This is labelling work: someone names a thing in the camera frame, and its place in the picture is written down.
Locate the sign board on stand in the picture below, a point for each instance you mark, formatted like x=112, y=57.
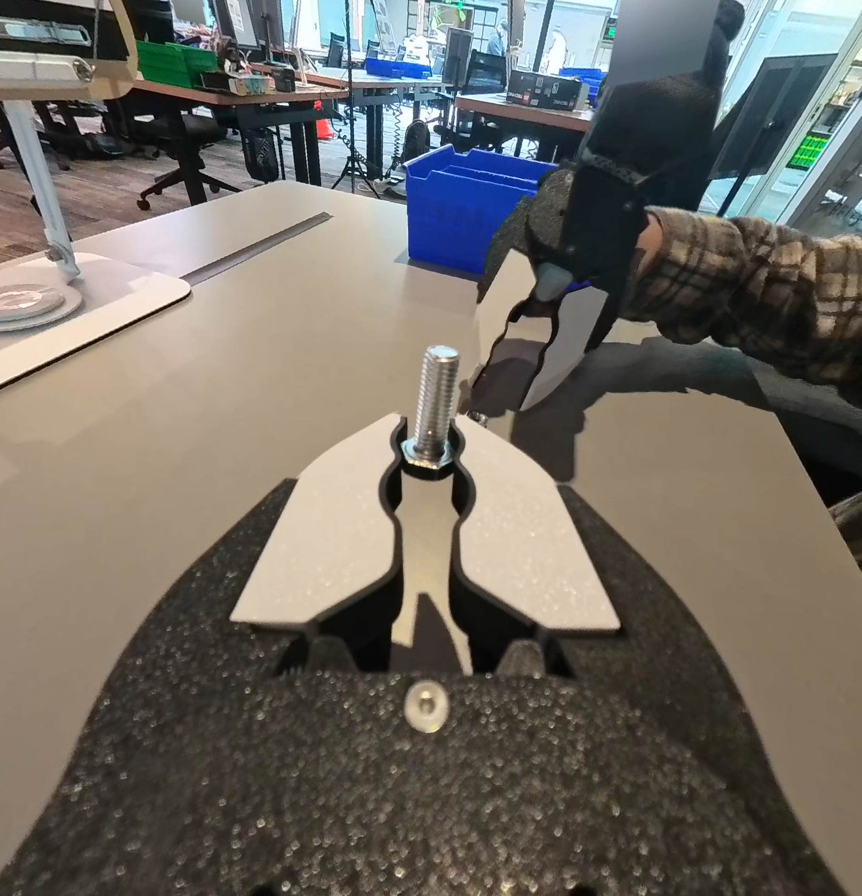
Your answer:
x=39, y=70

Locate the black tripod light stand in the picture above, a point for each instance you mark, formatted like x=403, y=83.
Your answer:
x=350, y=105

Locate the black office chair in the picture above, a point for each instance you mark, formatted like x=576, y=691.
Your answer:
x=186, y=140

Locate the orange traffic cone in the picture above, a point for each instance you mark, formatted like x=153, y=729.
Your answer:
x=323, y=129

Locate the green plastic bins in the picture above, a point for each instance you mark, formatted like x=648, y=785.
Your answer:
x=172, y=63

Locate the black backpack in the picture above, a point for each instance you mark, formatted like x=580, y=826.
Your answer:
x=415, y=140

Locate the silver hex nut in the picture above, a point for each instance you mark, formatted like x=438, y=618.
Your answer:
x=478, y=418

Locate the black printed box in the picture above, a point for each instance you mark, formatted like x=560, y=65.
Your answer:
x=546, y=89

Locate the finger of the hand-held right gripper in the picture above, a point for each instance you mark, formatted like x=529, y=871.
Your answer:
x=571, y=329
x=497, y=308

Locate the blue bins on desk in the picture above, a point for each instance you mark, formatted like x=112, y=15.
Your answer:
x=581, y=77
x=396, y=68

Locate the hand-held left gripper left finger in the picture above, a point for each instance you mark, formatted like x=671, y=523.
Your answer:
x=319, y=553

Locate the person's right forearm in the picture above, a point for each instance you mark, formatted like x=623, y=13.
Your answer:
x=753, y=294

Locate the silver hex bolt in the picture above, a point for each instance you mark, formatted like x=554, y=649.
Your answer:
x=434, y=399

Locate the person's right hand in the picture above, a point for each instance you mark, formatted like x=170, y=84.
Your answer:
x=653, y=234

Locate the white base board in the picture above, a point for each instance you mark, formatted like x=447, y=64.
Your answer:
x=123, y=294

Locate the blue plastic bin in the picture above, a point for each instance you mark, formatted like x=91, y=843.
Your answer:
x=459, y=210

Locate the black monitor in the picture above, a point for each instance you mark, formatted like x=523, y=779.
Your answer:
x=273, y=24
x=231, y=21
x=457, y=49

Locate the wooden desk with black legs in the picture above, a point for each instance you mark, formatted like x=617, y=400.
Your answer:
x=263, y=98
x=522, y=115
x=375, y=87

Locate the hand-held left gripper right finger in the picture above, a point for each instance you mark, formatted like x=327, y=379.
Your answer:
x=536, y=553

